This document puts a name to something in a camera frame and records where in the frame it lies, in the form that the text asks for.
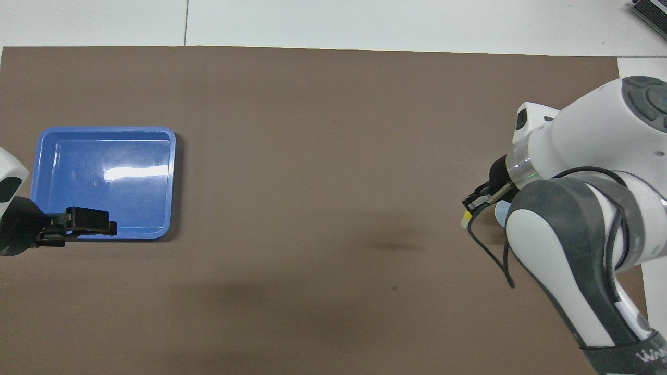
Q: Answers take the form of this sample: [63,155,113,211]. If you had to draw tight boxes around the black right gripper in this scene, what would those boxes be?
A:
[462,155,516,211]

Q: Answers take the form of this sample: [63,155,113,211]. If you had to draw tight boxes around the blue plastic tray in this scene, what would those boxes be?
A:
[26,127,177,240]

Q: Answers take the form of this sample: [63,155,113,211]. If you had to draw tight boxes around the brown table mat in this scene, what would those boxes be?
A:
[0,46,649,375]

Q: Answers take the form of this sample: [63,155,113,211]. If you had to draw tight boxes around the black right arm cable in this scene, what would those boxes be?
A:
[466,166,634,288]

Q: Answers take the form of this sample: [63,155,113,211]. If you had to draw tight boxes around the light blue mesh pen cup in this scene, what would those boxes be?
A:
[494,201,514,227]

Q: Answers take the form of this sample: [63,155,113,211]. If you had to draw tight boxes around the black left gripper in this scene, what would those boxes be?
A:
[0,196,118,257]

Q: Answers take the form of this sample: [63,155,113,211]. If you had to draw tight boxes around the grey ribbed device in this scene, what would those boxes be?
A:
[629,0,667,33]

